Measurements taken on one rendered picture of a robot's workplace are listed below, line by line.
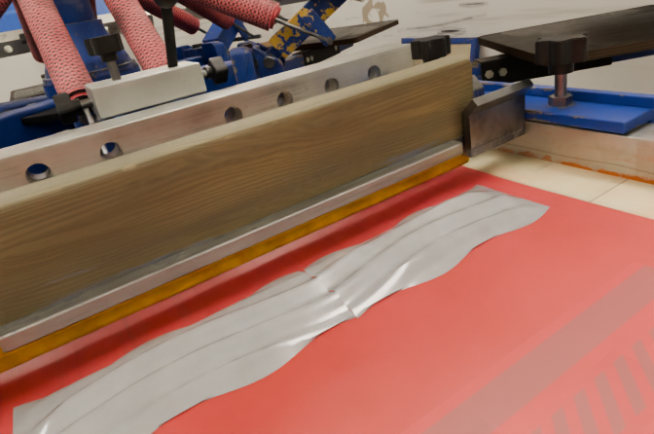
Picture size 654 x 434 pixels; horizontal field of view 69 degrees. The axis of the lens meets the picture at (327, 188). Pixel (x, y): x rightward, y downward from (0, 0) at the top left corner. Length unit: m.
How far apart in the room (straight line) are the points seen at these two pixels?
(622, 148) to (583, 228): 0.09
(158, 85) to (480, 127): 0.36
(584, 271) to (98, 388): 0.28
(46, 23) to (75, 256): 0.60
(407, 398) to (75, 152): 0.40
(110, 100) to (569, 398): 0.50
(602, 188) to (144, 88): 0.47
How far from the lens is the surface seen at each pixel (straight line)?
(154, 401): 0.28
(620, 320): 0.29
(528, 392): 0.25
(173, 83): 0.60
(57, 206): 0.30
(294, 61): 1.71
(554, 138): 0.47
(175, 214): 0.31
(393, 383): 0.25
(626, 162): 0.44
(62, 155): 0.54
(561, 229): 0.37
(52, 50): 0.82
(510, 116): 0.46
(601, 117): 0.45
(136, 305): 0.34
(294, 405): 0.25
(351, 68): 0.64
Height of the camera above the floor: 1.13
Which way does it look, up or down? 23 degrees down
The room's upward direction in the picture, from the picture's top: 11 degrees counter-clockwise
